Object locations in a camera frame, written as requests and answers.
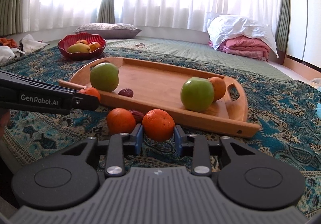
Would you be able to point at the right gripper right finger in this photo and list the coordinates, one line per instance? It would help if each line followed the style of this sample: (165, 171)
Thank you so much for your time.
(195, 146)

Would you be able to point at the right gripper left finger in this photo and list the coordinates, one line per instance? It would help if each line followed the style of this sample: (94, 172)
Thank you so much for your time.
(121, 145)

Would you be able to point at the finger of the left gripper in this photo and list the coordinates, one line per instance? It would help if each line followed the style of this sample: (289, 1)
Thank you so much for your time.
(84, 102)

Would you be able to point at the small orange tangerine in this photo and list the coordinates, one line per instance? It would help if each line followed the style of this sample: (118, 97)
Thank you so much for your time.
(90, 91)

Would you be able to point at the large green apple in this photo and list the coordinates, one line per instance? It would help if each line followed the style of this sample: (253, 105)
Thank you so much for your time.
(105, 77)

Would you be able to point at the large mottled orange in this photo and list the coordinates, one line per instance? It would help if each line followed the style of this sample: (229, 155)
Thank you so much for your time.
(219, 87)

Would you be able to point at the person's left hand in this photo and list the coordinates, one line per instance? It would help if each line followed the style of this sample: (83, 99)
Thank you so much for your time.
(4, 119)

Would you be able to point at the dark red date on tray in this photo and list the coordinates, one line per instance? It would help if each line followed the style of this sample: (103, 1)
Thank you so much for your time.
(126, 92)

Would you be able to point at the white crumpled cloth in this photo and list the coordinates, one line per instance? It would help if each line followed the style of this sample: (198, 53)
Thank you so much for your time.
(10, 49)

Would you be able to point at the yellow mango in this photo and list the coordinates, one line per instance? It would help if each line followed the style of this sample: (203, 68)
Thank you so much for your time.
(82, 48)

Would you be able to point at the dark red date on blanket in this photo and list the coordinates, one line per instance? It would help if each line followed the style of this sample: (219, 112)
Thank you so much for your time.
(137, 115)

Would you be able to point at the orange fruit in bowl right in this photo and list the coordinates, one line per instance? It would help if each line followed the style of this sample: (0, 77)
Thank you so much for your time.
(94, 46)

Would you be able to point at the orange fruit in bowl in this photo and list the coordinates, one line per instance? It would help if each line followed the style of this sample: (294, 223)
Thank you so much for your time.
(82, 41)
(94, 46)

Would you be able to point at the orange fruit in bowl left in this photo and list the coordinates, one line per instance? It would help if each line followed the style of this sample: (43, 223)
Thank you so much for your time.
(82, 41)

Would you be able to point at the red fruit bowl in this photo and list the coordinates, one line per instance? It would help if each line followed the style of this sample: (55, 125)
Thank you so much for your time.
(72, 38)

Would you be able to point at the wooden serving tray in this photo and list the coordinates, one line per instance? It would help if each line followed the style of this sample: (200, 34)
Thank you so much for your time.
(158, 85)

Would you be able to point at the small green apple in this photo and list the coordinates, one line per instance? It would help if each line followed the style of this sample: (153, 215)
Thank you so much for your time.
(197, 94)

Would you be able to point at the floral grey pillow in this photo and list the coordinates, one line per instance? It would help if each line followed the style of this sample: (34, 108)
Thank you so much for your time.
(110, 31)

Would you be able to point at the teal paisley blanket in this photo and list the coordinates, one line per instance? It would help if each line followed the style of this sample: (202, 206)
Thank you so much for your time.
(285, 110)

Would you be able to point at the green quilted mat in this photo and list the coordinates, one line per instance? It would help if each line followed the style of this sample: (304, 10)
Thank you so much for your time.
(197, 56)

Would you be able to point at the folded pink blanket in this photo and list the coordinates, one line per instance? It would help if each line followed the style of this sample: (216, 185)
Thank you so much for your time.
(246, 47)

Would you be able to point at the light blue cloth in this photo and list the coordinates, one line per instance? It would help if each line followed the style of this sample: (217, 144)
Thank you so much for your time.
(318, 110)

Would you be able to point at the white pillow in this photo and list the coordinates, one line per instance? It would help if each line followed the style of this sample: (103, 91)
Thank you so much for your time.
(224, 27)

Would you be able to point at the green drape right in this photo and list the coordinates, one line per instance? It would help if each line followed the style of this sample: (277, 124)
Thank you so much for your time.
(283, 26)

